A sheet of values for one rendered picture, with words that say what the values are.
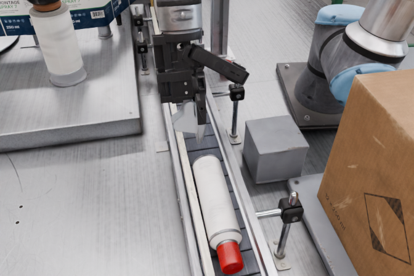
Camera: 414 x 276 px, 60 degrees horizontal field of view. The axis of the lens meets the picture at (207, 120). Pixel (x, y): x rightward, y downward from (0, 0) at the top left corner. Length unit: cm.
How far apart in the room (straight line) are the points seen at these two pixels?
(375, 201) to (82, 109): 63
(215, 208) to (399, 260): 25
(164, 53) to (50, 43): 36
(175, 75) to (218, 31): 48
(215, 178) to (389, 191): 26
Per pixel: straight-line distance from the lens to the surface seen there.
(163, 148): 80
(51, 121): 86
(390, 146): 49
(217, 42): 109
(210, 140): 75
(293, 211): 54
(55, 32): 89
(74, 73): 95
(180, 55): 63
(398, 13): 68
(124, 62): 102
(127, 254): 66
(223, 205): 58
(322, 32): 83
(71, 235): 71
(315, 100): 90
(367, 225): 58
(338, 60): 72
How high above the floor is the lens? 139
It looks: 40 degrees down
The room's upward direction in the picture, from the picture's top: straight up
